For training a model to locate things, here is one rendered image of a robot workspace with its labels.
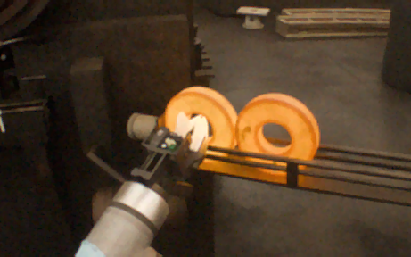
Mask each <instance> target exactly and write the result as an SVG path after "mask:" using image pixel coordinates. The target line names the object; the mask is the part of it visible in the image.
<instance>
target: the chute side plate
mask: <svg viewBox="0 0 411 257"><path fill-rule="evenodd" d="M0 117H1V121H2V123H3V126H4V131H2V130H1V124H0V146H14V145H21V138H20V134H26V133H41V135H42V138H43V141H44V144H46V143H49V142H50V141H49V137H48V134H47V128H46V125H45V120H44V114H43V112H23V113H14V114H6V115H0Z"/></svg>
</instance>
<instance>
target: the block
mask: <svg viewBox="0 0 411 257"><path fill-rule="evenodd" d="M108 75H109V72H108V68H107V62H106V59H105V57H102V56H93V57H85V58H78V59H77V60H76V61H75V62H74V64H73V66H72V67H71V68H70V72H69V76H70V87H71V92H72V95H73V97H72V99H73V103H74V107H75V111H76V114H77V123H78V130H79V134H80V138H81V142H82V145H83V150H84V154H85V157H86V151H87V150H88V149H89V148H91V147H92V145H93V144H95V143H97V144H99V145H100V146H101V149H100V150H99V151H98V152H97V153H96V155H97V156H99V157H100V158H106V157H112V156H113V155H114V153H115V147H116V141H117V134H116V129H115V122H114V117H113V111H112V100H111V90H110V84H109V79H108Z"/></svg>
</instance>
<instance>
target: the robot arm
mask: <svg viewBox="0 0 411 257"><path fill-rule="evenodd" d="M152 132H153V133H154V136H153V138H152V141H151V142H150V143H149V144H148V142H147V140H148V139H149V138H150V136H151V134H152ZM141 147H142V148H143V151H144V154H145V157H146V159H147V160H146V161H145V163H144V165H143V166H142V167H141V169H140V170H139V169H136V168H133V171H132V172H131V175H132V177H133V180H132V181H131V182H125V183H124V184H123V185H122V188H120V189H119V191H118V193H117V194H115V197H114V199H113V200H112V201H111V202H110V204H109V206H108V208H107V209H106V210H105V211H104V212H103V215H102V217H101V218H99V220H98V222H97V223H96V224H95V227H94V228H93V229H92V230H91V232H90V234H89V235H88V236H87V238H86V240H84V241H83V242H82V246H81V247H80V249H79V251H78V252H77V255H76V256H75V257H163V256H161V255H160V254H159V253H157V252H156V251H154V249H152V248H151V247H150V244H151V243H152V240H153V239H154V238H155V236H156V234H157V232H158V231H159V229H160V227H161V226H162V224H163V222H164V220H165V218H166V217H167V215H168V214H169V208H168V202H169V195H173V196H175V197H179V198H184V197H187V198H190V196H191V193H192V191H193V186H192V185H190V184H188V183H189V182H187V181H185V179H187V178H190V174H192V172H193V170H198V167H199V166H200V165H201V163H202V162H203V160H204V158H205V156H207V154H206V152H208V146H207V122H206V119H205V118H204V117H202V116H201V115H200V116H197V117H195V118H193V119H191V120H188V119H187V118H186V117H185V115H184V114H183V113H182V112H180V113H179V114H178V115H177V124H176V129H175V131H174V132H170V129H169V128H167V127H163V126H160V128H158V126H157V125H156V124H155V125H154V127H153V128H152V130H151V131H150V134H149V135H148V136H147V138H146V139H145V140H144V141H143V143H142V144H141Z"/></svg>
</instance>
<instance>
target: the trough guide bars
mask: <svg viewBox="0 0 411 257"><path fill-rule="evenodd" d="M264 138H265V139H266V140H267V141H268V143H272V144H279V145H291V144H292V141H291V139H283V138H277V137H264ZM207 146H208V151H212V152H218V153H228V154H234V155H240V156H245V157H251V158H256V159H261V160H267V161H273V162H283V163H286V166H284V165H279V164H273V163H268V162H257V161H252V160H246V159H241V158H235V157H230V156H224V155H219V154H213V153H206V154H207V156H205V158H204V159H210V160H215V161H221V162H230V163H235V164H241V165H245V166H251V167H256V168H261V169H266V170H276V171H281V172H285V173H286V187H288V188H292V189H298V187H299V174H301V175H306V176H310V177H316V178H325V179H328V178H329V179H334V180H339V181H344V182H348V183H349V182H352V183H358V184H362V185H370V186H375V187H387V188H391V189H393V188H396V189H398V190H407V191H411V184H407V183H398V182H394V181H385V180H380V179H371V178H363V177H354V176H349V175H344V174H340V173H335V174H334V173H330V172H324V171H320V170H310V169H305V168H301V169H300V168H299V166H309V167H315V168H320V169H325V170H334V171H339V170H340V171H345V172H349V173H354V174H359V175H361V174H364V175H368V176H374V177H378V178H379V177H383V178H390V179H399V180H404V181H407V180H408V181H411V174H408V173H404V174H403V173H398V172H394V171H384V170H377V169H367V168H361V167H356V166H350V165H347V166H346V165H340V164H335V163H330V162H320V161H314V160H303V159H298V158H292V157H287V156H281V155H275V154H269V153H258V152H253V151H246V150H241V149H234V148H229V147H224V146H217V145H207ZM317 150H320V151H324V150H326V151H333V152H338V153H349V154H355V155H360V156H371V157H376V158H382V159H387V160H389V159H392V160H397V161H402V162H411V155H407V154H396V153H386V152H381V151H370V150H364V149H358V148H352V147H346V146H340V145H322V144H318V147H317ZM313 158H319V159H324V160H330V161H335V162H345V163H356V164H361V165H366V166H371V167H374V166H376V167H382V168H385V169H391V170H393V169H395V170H404V171H411V165H409V164H399V163H395V162H380V161H375V160H369V159H364V158H359V159H358V158H353V157H348V156H342V155H336V154H331V153H315V155H314V157H313Z"/></svg>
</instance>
